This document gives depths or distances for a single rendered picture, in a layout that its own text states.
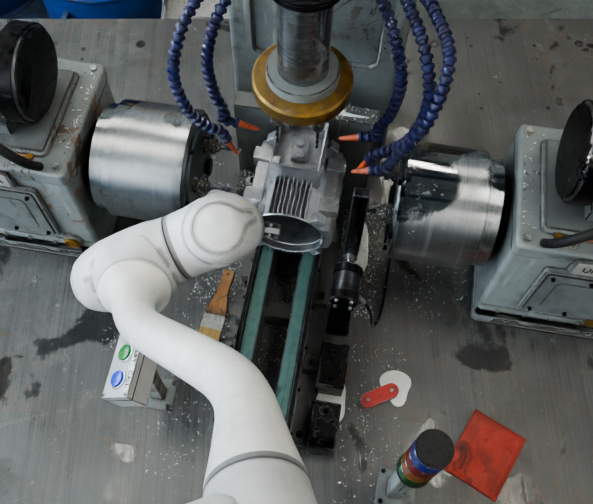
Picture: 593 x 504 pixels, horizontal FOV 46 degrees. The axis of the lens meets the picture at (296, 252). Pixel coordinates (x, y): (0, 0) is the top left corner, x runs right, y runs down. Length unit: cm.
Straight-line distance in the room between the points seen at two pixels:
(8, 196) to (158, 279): 61
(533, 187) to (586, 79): 77
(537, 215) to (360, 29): 49
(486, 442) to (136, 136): 95
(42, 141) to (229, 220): 60
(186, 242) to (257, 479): 45
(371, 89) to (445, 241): 38
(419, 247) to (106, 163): 64
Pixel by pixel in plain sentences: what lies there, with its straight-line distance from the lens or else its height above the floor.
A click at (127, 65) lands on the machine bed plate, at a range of 204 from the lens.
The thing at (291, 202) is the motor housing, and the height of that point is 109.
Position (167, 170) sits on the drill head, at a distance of 140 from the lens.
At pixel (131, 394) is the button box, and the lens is 129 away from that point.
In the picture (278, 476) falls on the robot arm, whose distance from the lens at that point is 63.
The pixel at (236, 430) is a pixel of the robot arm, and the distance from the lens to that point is 68.
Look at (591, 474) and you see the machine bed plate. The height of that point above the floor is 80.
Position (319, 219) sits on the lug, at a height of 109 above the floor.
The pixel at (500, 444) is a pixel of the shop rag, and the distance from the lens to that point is 158.
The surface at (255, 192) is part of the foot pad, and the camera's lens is 143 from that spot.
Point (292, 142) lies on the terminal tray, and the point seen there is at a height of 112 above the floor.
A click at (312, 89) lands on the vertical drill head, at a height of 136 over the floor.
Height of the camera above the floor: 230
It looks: 63 degrees down
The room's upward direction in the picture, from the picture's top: 2 degrees clockwise
